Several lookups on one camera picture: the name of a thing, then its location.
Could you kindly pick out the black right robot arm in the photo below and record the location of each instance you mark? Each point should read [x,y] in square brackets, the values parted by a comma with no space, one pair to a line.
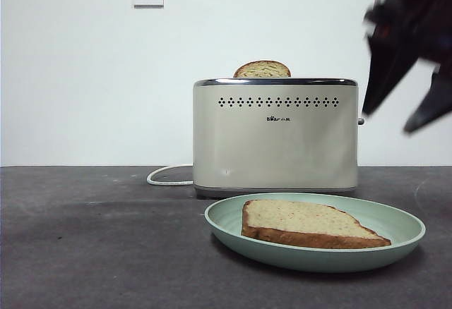
[423,5]

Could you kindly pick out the brown-crust bread slice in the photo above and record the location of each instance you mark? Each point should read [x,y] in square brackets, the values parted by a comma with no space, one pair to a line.
[261,70]
[300,221]

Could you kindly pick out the cream two-slot toaster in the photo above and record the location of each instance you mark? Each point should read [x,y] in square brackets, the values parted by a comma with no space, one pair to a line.
[275,146]

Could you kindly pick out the pale green round plate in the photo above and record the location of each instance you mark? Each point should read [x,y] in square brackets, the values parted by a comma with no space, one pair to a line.
[226,221]

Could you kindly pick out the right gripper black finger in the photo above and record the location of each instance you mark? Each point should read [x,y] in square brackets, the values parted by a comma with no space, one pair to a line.
[436,104]
[383,72]

